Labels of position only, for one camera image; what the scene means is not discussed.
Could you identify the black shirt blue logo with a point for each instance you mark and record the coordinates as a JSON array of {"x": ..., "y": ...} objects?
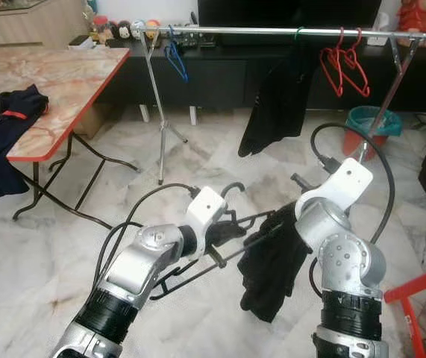
[{"x": 272, "y": 268}]

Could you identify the green hanger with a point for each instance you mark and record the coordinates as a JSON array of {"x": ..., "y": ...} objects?
[{"x": 298, "y": 33}]

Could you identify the blue plastic hanger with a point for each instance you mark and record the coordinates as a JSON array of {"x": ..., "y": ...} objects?
[{"x": 180, "y": 66}]

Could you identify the black shirt yellow logo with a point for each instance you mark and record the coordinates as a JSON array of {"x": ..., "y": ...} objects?
[{"x": 280, "y": 104}]

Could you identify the orange bin teal bag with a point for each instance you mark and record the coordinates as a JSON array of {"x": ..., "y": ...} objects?
[{"x": 377, "y": 119}]

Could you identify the black TV console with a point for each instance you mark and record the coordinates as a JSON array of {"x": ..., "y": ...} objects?
[{"x": 220, "y": 82}]

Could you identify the red plastic stool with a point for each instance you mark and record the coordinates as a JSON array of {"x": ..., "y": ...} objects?
[{"x": 414, "y": 287}]

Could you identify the pink white tissue box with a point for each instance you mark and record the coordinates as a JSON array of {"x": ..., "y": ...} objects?
[{"x": 377, "y": 39}]

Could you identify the steel clothes rack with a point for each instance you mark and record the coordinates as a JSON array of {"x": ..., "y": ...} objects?
[{"x": 235, "y": 31}]

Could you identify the black television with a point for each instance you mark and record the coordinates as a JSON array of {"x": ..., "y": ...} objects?
[{"x": 287, "y": 11}]

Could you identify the red deity statue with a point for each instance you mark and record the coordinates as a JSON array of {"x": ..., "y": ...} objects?
[{"x": 421, "y": 19}]

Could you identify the yellow egg doll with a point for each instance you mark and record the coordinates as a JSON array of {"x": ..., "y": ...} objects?
[{"x": 151, "y": 28}]

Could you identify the white egg doll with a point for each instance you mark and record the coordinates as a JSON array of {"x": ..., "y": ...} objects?
[{"x": 136, "y": 30}]

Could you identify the marble top folding table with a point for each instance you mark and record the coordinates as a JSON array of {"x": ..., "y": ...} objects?
[{"x": 56, "y": 82}]

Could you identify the black egg doll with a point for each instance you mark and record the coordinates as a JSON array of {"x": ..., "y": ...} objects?
[{"x": 122, "y": 30}]

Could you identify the small white box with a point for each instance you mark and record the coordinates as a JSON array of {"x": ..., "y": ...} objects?
[{"x": 82, "y": 42}]

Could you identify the navy blue shirt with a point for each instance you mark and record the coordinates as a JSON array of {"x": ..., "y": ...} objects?
[{"x": 4, "y": 142}]

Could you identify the red lid jar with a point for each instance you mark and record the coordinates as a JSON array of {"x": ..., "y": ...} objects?
[{"x": 100, "y": 28}]

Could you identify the light wooden cabinet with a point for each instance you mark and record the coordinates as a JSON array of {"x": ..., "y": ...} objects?
[{"x": 26, "y": 26}]

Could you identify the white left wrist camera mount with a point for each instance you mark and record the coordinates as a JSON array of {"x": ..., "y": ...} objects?
[{"x": 205, "y": 205}]

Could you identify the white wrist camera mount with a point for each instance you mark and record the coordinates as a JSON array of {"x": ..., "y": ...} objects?
[
  {"x": 205, "y": 205},
  {"x": 339, "y": 186}
]

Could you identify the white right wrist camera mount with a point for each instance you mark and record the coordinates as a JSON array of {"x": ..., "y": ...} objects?
[{"x": 339, "y": 186}]

